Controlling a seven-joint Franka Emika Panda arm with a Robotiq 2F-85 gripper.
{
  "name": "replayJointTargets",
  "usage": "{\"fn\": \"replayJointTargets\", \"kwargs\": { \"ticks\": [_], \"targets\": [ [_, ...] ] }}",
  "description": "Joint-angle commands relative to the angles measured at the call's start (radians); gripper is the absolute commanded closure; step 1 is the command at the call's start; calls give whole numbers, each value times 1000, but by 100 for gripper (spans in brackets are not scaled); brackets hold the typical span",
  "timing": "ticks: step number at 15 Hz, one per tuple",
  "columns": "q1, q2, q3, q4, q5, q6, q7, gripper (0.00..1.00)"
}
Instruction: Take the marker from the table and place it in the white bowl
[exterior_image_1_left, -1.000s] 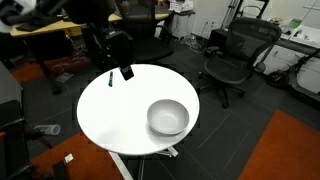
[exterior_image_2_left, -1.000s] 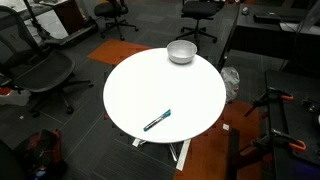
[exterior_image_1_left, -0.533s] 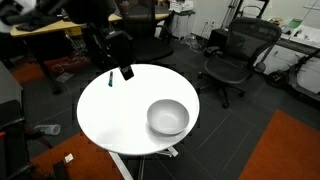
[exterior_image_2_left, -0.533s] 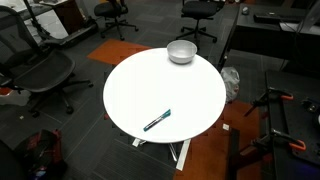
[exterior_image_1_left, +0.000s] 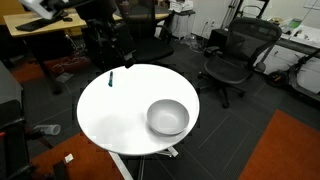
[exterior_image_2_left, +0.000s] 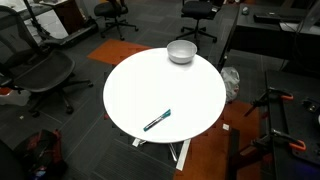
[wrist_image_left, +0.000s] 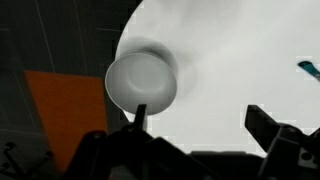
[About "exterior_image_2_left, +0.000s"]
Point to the black swivel office chair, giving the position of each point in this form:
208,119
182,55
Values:
198,8
110,9

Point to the small black device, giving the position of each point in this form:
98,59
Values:
311,106

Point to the black keyboard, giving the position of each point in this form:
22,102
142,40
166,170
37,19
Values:
266,18

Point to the teal black marker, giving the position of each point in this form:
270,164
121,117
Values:
156,120

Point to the metal table base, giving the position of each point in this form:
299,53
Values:
183,156

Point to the brown wooden cabinet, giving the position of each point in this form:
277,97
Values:
70,15

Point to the small white floor tag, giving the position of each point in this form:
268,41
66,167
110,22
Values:
226,127

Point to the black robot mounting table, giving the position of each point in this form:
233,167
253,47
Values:
293,120

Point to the red black backpack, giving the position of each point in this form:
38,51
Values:
43,153

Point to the grey computer mouse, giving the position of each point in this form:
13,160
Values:
245,10

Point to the open grey laptop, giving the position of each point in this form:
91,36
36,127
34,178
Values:
308,26

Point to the black mesh office chair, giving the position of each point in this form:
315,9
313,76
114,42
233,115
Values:
43,71

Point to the white plastic bag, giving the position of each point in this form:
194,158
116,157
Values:
230,80

